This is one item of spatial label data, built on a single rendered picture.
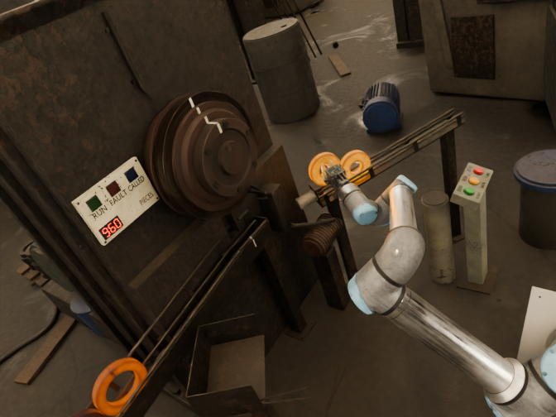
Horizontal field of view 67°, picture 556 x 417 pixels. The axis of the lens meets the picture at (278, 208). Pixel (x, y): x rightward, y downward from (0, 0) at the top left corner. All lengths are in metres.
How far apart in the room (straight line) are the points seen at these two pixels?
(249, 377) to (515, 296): 1.37
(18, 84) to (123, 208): 0.47
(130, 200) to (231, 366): 0.66
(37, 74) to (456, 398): 1.88
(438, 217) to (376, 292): 0.88
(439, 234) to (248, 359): 1.09
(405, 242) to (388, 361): 0.97
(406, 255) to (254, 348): 0.63
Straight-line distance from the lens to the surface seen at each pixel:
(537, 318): 1.75
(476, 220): 2.06
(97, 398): 1.55
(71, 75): 1.45
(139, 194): 1.54
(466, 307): 2.27
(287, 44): 4.21
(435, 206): 2.01
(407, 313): 1.30
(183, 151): 1.44
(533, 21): 3.67
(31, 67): 1.40
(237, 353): 1.54
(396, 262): 1.21
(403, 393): 2.02
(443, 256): 2.22
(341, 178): 1.76
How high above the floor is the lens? 1.76
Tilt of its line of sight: 34 degrees down
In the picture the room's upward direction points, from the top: 21 degrees counter-clockwise
